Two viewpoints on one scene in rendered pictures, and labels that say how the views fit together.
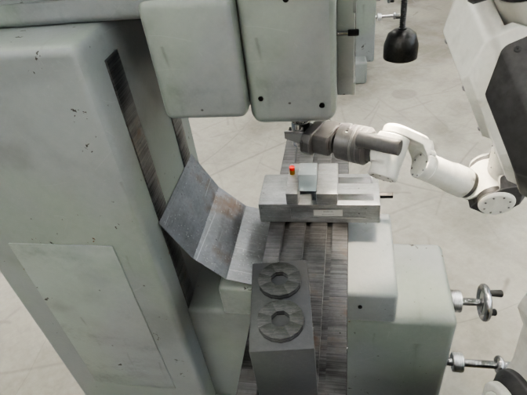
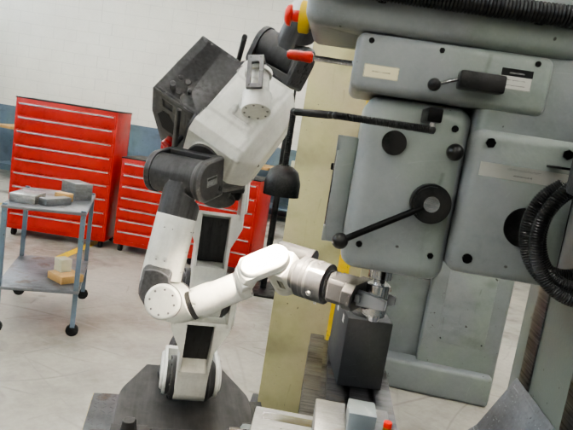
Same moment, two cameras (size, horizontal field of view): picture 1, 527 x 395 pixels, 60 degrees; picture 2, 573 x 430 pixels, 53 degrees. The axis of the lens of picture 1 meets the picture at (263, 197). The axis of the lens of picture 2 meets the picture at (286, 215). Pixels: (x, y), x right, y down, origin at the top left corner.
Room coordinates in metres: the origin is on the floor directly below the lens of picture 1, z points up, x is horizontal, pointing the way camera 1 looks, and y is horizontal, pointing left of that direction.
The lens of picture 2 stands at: (2.06, -0.50, 1.54)
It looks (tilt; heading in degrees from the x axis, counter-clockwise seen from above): 8 degrees down; 171
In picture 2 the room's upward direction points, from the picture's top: 9 degrees clockwise
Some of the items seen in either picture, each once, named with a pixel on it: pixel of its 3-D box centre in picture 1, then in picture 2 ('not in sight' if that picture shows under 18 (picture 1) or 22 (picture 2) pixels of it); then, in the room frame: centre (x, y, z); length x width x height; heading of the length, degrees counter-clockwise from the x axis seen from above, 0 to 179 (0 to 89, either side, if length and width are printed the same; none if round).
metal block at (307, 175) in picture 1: (308, 176); (359, 421); (1.08, -0.14, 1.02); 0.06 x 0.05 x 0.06; 167
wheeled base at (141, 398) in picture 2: not in sight; (186, 400); (0.23, -0.44, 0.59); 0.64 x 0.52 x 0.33; 2
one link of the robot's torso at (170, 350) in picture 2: not in sight; (190, 371); (0.19, -0.44, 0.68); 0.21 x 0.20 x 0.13; 2
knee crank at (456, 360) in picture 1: (485, 364); not in sight; (0.73, -0.60, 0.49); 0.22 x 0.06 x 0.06; 77
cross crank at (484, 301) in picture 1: (471, 302); not in sight; (0.87, -0.60, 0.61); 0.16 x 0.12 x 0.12; 77
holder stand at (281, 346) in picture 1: (284, 327); (357, 336); (0.59, 0.00, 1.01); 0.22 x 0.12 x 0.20; 174
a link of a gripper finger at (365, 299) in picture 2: not in sight; (370, 302); (1.01, -0.14, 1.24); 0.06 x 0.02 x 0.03; 52
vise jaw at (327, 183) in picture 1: (327, 183); (328, 427); (1.07, -0.19, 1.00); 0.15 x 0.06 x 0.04; 167
